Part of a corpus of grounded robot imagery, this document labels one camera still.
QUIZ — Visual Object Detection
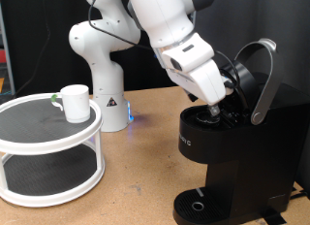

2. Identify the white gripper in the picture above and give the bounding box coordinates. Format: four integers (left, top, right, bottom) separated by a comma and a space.
165, 57, 228, 118

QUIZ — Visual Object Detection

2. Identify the black reusable coffee pod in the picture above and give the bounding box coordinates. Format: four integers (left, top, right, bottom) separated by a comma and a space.
193, 110, 223, 127

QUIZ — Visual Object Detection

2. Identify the Keurig lid with silver handle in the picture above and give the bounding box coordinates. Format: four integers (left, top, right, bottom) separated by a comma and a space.
219, 37, 285, 126

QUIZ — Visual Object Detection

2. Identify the black Keurig coffee machine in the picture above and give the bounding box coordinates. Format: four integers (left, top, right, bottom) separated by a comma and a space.
172, 37, 310, 225

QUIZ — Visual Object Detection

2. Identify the black Keurig drip tray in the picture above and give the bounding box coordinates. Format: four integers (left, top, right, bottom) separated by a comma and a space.
172, 186, 228, 225

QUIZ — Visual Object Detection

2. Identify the white mug with green tape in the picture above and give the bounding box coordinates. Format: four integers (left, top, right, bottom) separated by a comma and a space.
50, 83, 92, 124

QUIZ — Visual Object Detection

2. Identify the white two-tier turntable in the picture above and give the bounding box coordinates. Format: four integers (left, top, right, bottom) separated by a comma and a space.
0, 92, 107, 209

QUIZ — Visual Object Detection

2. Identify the aluminium frame post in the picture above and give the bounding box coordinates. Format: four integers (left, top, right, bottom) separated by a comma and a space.
191, 10, 198, 34

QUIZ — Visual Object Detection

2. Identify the black camera cable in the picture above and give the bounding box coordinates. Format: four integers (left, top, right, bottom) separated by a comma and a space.
87, 0, 251, 110

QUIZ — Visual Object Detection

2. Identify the grey slanted frame post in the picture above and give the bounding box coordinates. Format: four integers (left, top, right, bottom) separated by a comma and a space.
0, 3, 16, 96

